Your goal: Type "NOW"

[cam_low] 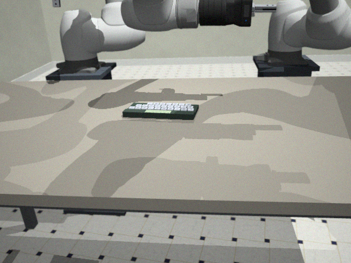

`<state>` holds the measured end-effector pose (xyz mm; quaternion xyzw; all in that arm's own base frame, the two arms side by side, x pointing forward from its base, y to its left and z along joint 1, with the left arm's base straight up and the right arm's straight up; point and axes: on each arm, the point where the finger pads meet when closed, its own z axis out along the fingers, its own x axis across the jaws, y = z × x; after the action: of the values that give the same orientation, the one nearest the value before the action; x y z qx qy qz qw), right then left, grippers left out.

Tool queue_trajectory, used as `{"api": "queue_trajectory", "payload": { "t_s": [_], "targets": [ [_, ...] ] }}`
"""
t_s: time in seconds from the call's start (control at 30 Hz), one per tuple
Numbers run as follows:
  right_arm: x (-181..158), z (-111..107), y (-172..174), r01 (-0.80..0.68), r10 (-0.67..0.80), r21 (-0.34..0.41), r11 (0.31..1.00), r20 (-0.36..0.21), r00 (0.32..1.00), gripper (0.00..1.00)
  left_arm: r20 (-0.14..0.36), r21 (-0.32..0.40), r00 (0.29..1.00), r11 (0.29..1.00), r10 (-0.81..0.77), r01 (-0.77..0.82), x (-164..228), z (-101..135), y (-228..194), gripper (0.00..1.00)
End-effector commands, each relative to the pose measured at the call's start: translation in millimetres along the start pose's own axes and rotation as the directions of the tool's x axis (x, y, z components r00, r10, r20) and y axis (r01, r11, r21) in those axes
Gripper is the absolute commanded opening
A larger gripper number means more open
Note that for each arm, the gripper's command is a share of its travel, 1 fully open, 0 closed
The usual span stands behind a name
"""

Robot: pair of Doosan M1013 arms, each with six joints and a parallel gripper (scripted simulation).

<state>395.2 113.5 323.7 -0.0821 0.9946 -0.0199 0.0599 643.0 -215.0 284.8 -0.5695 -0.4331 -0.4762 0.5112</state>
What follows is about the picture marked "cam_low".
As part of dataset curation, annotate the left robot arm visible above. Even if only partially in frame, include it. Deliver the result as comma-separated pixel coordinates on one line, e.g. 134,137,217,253
121,0,351,66

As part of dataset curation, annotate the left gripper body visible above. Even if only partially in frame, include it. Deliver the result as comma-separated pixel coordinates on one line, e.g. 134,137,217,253
176,0,253,29

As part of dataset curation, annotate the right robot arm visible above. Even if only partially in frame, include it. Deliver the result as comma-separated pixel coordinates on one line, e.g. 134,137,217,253
56,0,146,74

